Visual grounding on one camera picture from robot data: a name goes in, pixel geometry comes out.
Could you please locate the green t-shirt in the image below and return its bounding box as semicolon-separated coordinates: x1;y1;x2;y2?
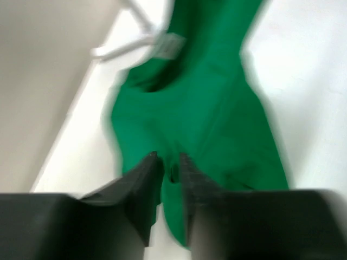
111;1;288;246

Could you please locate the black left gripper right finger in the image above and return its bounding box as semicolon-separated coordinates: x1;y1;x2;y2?
180;153;346;259

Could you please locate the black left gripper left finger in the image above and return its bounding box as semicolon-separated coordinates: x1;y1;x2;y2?
1;152;163;260

